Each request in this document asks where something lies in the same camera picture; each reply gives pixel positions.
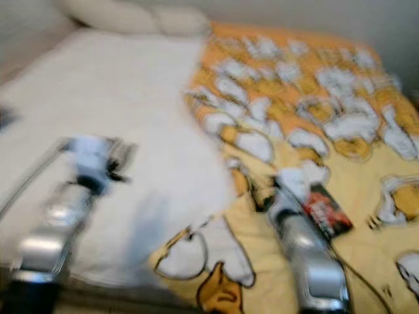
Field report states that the dark book with red cover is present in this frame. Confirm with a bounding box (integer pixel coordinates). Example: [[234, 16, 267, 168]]
[[301, 183, 354, 239]]

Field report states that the yellow cartoon print blanket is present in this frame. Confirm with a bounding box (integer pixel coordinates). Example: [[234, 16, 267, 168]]
[[149, 23, 419, 314]]

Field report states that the grey plush pillow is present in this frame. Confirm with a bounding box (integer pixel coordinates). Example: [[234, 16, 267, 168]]
[[0, 105, 17, 131]]

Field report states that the white quilted mattress pad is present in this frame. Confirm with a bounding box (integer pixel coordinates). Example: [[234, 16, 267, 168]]
[[0, 29, 236, 288]]

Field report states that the grey mattress side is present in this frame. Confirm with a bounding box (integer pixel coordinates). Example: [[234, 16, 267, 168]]
[[59, 278, 191, 311]]

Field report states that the cream knotted pillow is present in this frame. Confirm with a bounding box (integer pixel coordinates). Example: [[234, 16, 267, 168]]
[[59, 0, 210, 37]]

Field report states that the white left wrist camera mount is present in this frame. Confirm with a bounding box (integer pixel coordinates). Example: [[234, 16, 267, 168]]
[[69, 135, 122, 190]]

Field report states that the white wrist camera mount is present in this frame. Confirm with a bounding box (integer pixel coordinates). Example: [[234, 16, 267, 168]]
[[277, 164, 328, 202], [69, 135, 122, 190]]

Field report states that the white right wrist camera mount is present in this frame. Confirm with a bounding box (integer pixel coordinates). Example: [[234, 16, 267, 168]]
[[277, 164, 328, 202]]

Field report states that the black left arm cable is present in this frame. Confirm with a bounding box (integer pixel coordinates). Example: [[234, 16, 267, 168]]
[[0, 144, 73, 223]]

